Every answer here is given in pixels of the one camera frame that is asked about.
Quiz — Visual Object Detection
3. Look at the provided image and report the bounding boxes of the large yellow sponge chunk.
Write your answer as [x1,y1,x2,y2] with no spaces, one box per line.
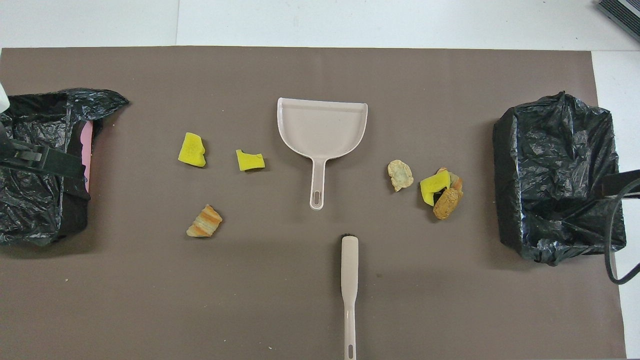
[177,132,207,168]

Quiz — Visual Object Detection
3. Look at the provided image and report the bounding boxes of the striped croissant bread piece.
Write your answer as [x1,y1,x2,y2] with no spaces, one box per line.
[186,204,224,238]

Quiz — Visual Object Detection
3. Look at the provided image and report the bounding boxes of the small orange striped bread piece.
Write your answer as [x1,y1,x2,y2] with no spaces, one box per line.
[436,167,464,193]

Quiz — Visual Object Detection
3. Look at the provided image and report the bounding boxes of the brown bread roll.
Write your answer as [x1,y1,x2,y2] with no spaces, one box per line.
[433,187,462,220]

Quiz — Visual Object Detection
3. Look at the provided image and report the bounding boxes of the L-shaped yellow sponge piece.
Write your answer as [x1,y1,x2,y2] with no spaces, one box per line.
[419,171,453,207]

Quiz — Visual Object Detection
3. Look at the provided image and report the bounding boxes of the small yellow sponge chunk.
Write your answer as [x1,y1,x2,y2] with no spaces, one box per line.
[235,149,266,172]

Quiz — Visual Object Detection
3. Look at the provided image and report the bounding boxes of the pale bread piece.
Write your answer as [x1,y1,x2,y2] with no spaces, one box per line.
[387,159,415,193]

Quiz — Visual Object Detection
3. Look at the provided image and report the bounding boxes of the beige plastic dustpan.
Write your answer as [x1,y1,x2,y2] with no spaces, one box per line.
[277,97,369,211]

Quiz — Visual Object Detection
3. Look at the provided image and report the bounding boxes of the beige hand brush black bristles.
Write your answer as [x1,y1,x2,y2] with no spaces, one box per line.
[340,233,360,360]

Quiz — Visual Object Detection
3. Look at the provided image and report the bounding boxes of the pink plastic bin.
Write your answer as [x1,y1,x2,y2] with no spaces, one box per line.
[80,120,94,193]

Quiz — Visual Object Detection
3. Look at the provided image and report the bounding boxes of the black plastic trash bag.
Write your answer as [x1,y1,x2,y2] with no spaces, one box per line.
[0,88,130,247]

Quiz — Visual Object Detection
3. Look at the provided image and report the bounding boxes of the left black-bagged bin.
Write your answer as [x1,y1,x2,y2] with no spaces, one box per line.
[492,91,628,267]

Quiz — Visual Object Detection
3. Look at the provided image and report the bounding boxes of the grey ribbed device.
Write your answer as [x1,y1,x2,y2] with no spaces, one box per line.
[596,0,640,43]

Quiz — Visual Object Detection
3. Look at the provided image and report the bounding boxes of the brown table mat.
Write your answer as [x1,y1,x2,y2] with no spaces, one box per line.
[0,46,627,360]

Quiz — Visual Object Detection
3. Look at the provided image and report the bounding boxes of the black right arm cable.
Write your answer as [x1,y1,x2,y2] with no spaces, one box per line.
[604,177,640,286]

